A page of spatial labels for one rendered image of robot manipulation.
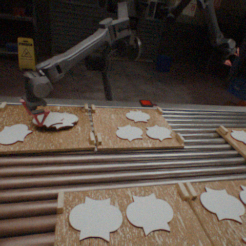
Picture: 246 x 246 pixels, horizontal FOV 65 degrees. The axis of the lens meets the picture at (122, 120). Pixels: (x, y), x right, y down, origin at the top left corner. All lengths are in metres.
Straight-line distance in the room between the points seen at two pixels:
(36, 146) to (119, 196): 0.38
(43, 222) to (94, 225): 0.14
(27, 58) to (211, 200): 4.15
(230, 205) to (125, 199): 0.35
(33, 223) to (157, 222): 0.34
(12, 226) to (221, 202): 0.63
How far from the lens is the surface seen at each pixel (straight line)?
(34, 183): 0.72
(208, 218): 0.71
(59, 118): 0.91
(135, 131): 0.93
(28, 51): 4.44
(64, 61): 0.83
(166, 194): 0.70
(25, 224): 0.64
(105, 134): 0.88
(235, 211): 0.77
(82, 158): 0.78
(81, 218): 0.59
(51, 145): 0.82
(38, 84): 0.73
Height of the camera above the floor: 1.45
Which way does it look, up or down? 31 degrees down
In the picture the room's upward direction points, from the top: 10 degrees clockwise
